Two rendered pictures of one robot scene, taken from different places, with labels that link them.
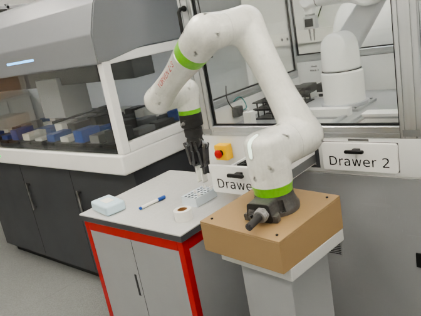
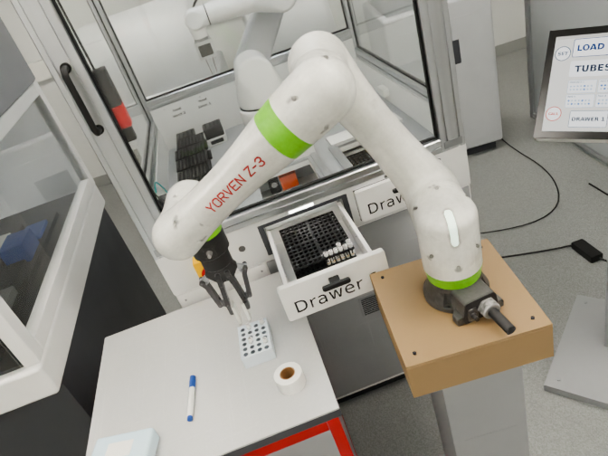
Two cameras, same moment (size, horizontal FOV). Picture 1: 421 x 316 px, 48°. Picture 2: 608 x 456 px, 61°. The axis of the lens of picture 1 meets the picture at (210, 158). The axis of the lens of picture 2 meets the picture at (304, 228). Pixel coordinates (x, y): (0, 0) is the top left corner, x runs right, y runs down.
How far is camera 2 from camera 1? 1.18 m
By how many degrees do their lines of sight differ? 44
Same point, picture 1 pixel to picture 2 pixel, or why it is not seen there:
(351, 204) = (395, 246)
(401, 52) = (435, 55)
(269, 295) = (486, 393)
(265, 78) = (385, 131)
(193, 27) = (330, 85)
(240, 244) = (484, 357)
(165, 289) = not seen: outside the picture
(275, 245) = (546, 329)
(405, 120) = (444, 130)
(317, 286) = not seen: hidden behind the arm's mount
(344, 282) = not seen: hidden behind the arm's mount
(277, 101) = (409, 158)
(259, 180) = (467, 268)
